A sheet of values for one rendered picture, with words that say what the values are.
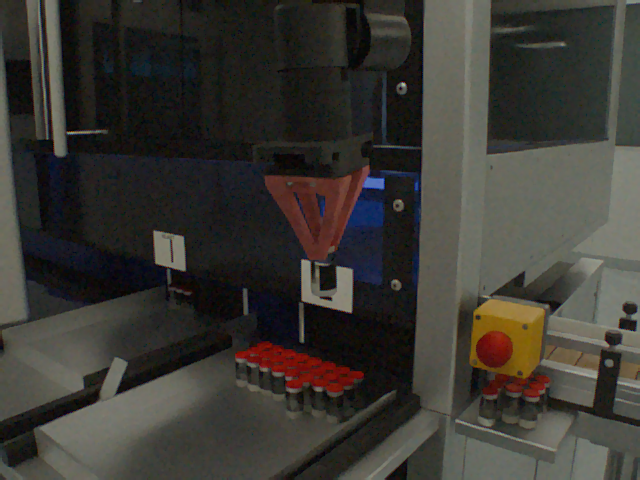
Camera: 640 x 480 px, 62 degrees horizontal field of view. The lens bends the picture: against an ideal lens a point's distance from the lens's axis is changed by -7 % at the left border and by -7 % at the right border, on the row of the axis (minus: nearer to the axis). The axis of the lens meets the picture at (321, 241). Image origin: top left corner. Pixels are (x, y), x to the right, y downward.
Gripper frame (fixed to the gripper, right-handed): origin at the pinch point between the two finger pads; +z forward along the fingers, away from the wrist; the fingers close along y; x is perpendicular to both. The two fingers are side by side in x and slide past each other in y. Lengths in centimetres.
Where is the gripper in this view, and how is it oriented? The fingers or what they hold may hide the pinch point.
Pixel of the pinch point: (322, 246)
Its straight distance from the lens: 48.7
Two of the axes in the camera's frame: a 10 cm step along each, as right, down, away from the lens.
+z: 0.5, 9.6, 2.8
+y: 4.0, -2.7, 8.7
